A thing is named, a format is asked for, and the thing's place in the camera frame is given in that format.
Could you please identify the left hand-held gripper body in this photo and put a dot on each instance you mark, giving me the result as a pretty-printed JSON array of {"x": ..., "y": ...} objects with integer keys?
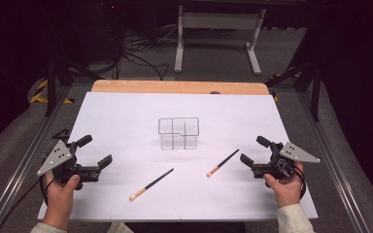
[{"x": 55, "y": 158}]

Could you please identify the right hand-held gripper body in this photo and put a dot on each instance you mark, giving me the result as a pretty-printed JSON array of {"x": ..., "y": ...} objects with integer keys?
[{"x": 299, "y": 155}]

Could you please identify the black makeup brush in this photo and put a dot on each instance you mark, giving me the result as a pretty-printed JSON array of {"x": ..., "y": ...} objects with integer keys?
[
  {"x": 151, "y": 184},
  {"x": 222, "y": 162}
]

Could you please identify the clear plastic organizer box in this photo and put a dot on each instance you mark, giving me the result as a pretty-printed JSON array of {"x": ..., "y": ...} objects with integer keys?
[{"x": 178, "y": 133}]

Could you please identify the person's right hand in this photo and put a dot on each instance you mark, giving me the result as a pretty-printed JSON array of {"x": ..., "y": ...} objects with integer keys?
[{"x": 286, "y": 191}]

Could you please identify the person's left hand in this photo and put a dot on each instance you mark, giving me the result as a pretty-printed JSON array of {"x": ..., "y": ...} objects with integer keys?
[{"x": 60, "y": 202}]

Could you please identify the black tripod stand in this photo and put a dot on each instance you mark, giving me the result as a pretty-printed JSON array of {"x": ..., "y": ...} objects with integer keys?
[
  {"x": 315, "y": 93},
  {"x": 51, "y": 84}
]

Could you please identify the yellow black floor tape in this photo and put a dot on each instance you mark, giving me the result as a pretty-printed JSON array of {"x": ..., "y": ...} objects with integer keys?
[
  {"x": 277, "y": 76},
  {"x": 39, "y": 93}
]

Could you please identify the person's pale jacket hem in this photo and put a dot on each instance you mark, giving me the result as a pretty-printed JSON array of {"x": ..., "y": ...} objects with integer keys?
[{"x": 118, "y": 228}]

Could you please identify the white table mat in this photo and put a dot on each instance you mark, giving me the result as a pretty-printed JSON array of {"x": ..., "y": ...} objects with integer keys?
[{"x": 175, "y": 197}]

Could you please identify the white metal stand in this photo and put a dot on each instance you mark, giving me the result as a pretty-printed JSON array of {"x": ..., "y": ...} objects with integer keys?
[{"x": 220, "y": 21}]

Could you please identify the black triangular bracket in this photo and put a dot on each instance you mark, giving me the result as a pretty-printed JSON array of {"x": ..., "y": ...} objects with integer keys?
[{"x": 62, "y": 134}]

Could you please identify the aluminium rail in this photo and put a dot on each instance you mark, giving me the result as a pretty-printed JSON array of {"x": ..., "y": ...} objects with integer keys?
[
  {"x": 19, "y": 174},
  {"x": 333, "y": 168}
]

